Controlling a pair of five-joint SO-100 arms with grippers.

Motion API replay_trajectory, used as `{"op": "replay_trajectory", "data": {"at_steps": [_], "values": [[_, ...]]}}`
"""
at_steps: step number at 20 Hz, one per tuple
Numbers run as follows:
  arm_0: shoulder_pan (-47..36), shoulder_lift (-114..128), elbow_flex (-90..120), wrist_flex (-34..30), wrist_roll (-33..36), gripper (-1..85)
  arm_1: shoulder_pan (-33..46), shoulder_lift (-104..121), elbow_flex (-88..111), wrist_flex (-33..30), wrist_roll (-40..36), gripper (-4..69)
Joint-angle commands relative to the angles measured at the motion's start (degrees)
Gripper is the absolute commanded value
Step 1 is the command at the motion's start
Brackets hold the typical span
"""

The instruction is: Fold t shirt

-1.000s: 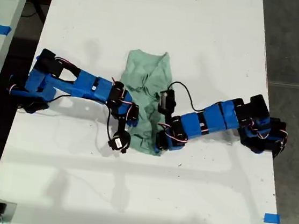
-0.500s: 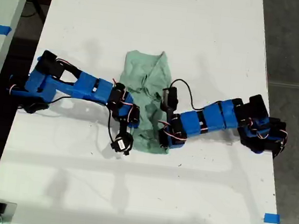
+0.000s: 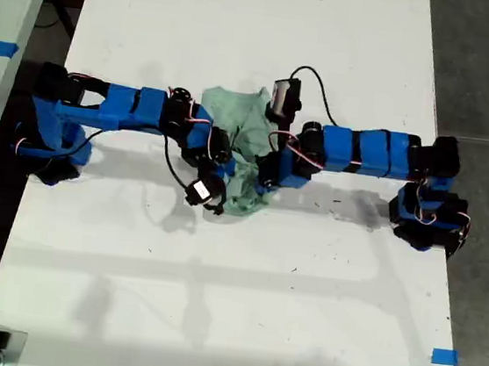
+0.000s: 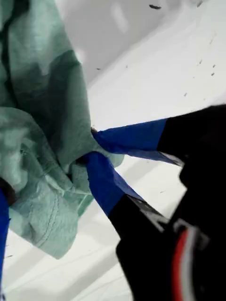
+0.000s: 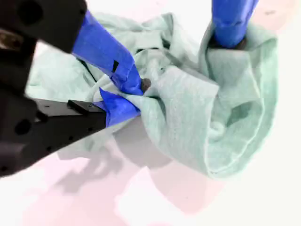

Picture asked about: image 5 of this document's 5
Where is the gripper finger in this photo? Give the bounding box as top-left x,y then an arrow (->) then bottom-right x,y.
14,0 -> 151,96
24,87 -> 142,167
208,0 -> 260,50

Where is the pale green T-shirt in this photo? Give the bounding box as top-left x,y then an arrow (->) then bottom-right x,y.
25,11 -> 279,181

